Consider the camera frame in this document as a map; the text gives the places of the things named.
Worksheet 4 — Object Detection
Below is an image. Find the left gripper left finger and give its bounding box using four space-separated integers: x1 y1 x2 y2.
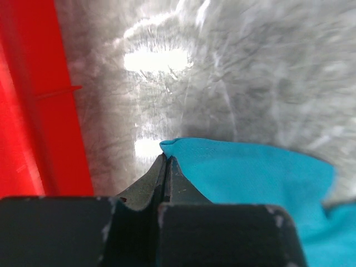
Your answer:
116 154 167 211

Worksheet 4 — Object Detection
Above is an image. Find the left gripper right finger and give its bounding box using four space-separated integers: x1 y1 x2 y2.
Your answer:
166 157 212 205

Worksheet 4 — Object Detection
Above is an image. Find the red plastic bin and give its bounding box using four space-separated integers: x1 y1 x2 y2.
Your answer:
1 1 93 197

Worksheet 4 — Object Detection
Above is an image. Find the teal t shirt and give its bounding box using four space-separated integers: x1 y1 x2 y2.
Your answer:
160 138 355 266

